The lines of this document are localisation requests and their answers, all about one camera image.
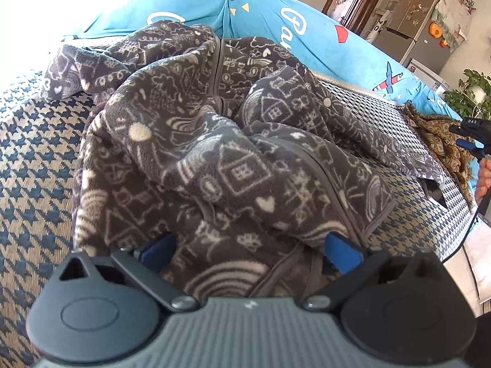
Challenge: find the green potted plant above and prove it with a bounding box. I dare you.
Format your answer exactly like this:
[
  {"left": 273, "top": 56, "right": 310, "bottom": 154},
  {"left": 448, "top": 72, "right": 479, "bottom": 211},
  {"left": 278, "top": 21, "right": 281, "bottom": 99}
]
[{"left": 445, "top": 69, "right": 491, "bottom": 120}]

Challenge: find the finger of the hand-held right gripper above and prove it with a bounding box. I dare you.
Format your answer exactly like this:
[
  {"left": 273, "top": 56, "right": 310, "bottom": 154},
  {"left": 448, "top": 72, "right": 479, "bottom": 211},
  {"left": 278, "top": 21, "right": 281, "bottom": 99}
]
[
  {"left": 449, "top": 117, "right": 491, "bottom": 141},
  {"left": 455, "top": 137, "right": 485, "bottom": 154}
]

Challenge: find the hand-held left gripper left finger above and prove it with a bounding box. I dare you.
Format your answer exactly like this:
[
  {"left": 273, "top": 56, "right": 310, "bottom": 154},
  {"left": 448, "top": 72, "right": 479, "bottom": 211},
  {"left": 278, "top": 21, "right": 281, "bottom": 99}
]
[{"left": 57, "top": 233, "right": 200, "bottom": 313}]

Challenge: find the silver refrigerator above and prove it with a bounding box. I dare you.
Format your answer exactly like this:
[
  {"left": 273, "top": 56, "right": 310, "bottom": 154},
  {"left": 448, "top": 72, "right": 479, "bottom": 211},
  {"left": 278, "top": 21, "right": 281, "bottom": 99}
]
[{"left": 374, "top": 0, "right": 451, "bottom": 73}]

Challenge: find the grey doodle-print fleece jacket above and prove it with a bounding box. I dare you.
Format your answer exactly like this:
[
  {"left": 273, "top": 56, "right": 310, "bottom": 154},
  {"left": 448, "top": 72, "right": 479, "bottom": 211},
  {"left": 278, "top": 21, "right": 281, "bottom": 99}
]
[{"left": 42, "top": 21, "right": 446, "bottom": 300}]

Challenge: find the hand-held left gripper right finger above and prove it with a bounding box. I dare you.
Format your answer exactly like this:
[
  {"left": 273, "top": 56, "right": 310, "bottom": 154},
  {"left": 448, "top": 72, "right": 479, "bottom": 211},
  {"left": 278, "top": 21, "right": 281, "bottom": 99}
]
[{"left": 305, "top": 232, "right": 449, "bottom": 313}]

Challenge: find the blue printed sofa back cover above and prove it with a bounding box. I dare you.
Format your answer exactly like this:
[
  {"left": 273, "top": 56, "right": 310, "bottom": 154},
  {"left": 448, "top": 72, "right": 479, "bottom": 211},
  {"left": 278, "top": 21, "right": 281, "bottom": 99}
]
[{"left": 63, "top": 0, "right": 465, "bottom": 123}]

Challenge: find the dark flat phone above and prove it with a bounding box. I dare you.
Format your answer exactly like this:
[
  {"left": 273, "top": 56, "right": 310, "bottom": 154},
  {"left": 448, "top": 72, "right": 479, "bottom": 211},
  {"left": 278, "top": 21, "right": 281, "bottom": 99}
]
[{"left": 420, "top": 178, "right": 447, "bottom": 209}]

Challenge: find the houndstooth sofa seat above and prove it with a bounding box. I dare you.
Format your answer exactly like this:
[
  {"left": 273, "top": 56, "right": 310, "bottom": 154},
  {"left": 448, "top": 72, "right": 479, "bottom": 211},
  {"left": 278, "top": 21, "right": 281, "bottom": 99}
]
[{"left": 0, "top": 69, "right": 480, "bottom": 330}]

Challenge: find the brown door frame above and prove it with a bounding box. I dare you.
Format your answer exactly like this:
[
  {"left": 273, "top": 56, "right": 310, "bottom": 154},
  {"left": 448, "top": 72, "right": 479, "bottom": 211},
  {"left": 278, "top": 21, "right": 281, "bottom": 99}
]
[{"left": 322, "top": 0, "right": 388, "bottom": 39}]

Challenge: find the brown patterned cloth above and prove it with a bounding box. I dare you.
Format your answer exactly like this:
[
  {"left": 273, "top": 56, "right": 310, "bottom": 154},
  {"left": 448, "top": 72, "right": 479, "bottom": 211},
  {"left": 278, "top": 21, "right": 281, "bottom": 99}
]
[{"left": 403, "top": 103, "right": 480, "bottom": 208}]

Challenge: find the person's right hand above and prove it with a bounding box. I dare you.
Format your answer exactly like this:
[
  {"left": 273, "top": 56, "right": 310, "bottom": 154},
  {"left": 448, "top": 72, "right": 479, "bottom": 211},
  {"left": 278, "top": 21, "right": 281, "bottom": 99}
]
[{"left": 475, "top": 156, "right": 491, "bottom": 204}]

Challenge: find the white floral cover cloth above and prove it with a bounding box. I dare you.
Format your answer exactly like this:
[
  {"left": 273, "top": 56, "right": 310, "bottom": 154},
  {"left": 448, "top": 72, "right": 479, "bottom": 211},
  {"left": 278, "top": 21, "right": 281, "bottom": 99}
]
[{"left": 433, "top": 0, "right": 476, "bottom": 50}]

